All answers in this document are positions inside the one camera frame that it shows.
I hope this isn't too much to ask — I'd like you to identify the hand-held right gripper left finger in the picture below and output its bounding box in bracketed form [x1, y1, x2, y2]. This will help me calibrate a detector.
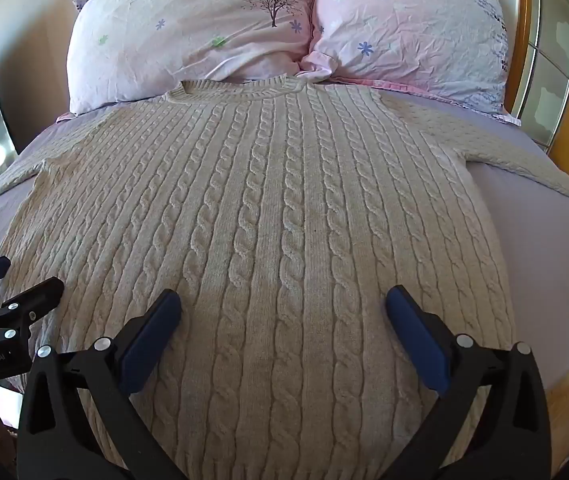
[16, 289, 186, 480]

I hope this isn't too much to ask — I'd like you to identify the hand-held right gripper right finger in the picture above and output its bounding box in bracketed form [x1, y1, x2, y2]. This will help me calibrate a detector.
[383, 285, 551, 480]

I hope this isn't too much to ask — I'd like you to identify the cream cable-knit sweater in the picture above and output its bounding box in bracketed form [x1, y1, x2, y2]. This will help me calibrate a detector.
[0, 74, 569, 480]

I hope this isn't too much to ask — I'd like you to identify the lavender bed sheet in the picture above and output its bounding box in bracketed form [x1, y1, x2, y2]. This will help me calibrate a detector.
[0, 87, 569, 401]

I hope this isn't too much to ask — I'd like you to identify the pink pillow with flower print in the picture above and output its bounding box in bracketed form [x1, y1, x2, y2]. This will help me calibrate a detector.
[299, 0, 522, 125]

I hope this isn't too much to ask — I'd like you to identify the pink pillow with tree print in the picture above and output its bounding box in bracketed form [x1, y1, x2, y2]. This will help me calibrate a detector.
[66, 0, 315, 115]

